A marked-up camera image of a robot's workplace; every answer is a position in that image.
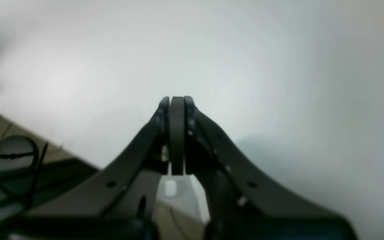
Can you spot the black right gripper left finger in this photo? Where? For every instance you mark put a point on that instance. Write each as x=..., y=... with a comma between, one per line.
x=124, y=189

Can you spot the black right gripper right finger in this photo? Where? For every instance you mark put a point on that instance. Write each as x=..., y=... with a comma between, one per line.
x=243, y=202

